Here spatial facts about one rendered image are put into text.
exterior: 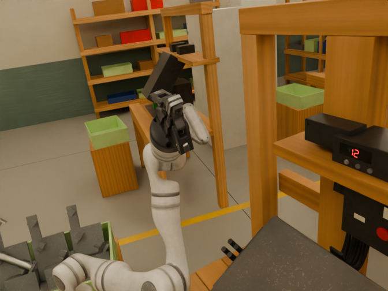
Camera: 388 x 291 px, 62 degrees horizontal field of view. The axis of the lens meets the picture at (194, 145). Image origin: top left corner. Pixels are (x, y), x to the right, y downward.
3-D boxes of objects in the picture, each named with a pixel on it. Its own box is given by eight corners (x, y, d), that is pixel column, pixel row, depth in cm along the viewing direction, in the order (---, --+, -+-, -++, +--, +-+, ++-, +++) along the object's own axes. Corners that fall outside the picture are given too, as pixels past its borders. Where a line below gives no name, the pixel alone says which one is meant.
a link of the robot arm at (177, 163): (193, 157, 67) (150, 159, 66) (185, 172, 82) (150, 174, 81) (191, 126, 69) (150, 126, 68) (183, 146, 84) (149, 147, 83)
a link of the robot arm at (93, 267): (133, 279, 95) (109, 303, 88) (84, 271, 112) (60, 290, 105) (121, 253, 93) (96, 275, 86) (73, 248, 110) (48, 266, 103)
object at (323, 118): (347, 156, 84) (349, 131, 82) (303, 140, 97) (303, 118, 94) (365, 148, 87) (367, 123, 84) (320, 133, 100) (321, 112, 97)
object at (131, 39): (227, 94, 755) (219, -13, 665) (96, 120, 682) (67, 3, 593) (218, 89, 803) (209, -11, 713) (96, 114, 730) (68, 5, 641)
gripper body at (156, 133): (160, 162, 62) (163, 149, 53) (141, 125, 63) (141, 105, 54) (195, 146, 63) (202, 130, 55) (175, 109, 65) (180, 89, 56)
